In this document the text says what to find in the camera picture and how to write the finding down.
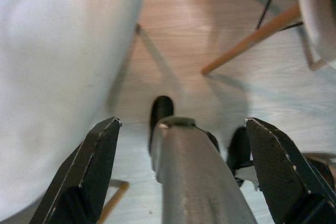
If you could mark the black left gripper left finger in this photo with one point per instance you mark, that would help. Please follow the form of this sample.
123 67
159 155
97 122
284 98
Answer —
78 176

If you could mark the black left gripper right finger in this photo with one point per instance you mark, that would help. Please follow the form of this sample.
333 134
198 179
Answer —
281 171

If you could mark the wooden chair leg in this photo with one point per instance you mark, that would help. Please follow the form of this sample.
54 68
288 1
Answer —
252 37
115 200

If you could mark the white plastic chair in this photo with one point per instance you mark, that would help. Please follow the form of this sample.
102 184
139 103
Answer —
52 77
315 11

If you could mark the thin black chair strut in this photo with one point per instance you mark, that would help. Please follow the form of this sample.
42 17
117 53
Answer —
270 1

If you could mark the black robot right foot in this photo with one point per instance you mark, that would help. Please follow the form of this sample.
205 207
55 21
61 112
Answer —
240 150

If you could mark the silver robot left leg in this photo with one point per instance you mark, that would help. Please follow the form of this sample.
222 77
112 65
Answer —
194 171

